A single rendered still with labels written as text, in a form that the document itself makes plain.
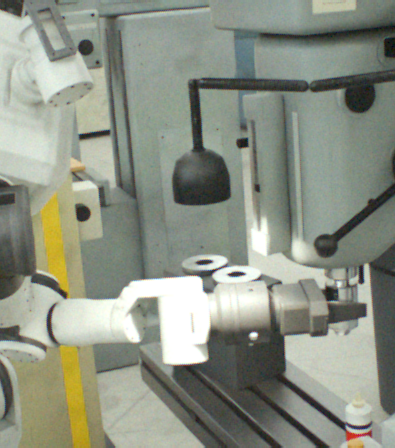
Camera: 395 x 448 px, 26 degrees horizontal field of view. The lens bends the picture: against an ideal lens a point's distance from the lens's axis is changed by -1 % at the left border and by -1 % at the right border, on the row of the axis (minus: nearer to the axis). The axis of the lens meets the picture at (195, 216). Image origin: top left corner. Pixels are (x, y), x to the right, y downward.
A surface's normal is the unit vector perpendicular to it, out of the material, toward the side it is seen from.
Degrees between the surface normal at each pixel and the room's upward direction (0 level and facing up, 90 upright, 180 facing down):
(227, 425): 0
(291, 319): 90
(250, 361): 90
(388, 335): 94
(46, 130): 58
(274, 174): 90
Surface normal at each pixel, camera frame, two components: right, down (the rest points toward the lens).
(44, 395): 0.41, 0.22
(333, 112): -0.07, 0.28
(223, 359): -0.81, 0.22
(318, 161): -0.44, 0.28
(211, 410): -0.07, -0.96
